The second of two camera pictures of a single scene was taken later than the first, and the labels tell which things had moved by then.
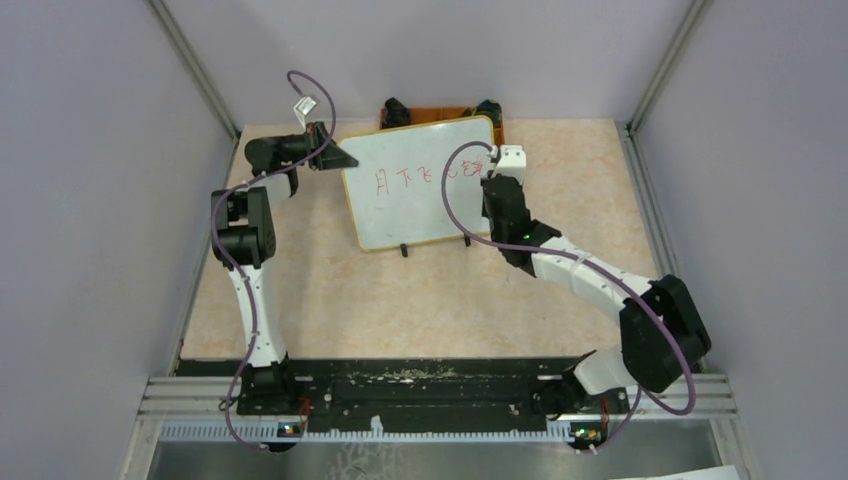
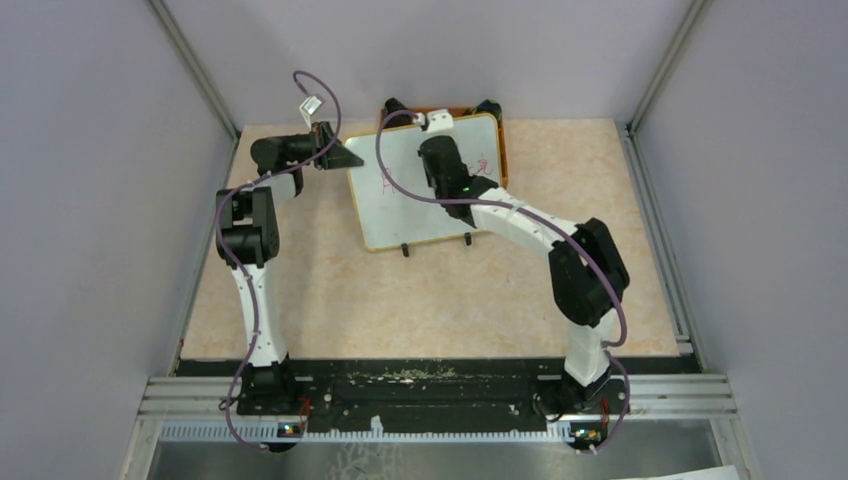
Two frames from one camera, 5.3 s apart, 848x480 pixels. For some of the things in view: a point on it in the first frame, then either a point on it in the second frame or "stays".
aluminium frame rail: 208,396 stays
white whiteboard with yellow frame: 395,191 stays
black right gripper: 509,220 → 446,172
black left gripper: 332,156 stays
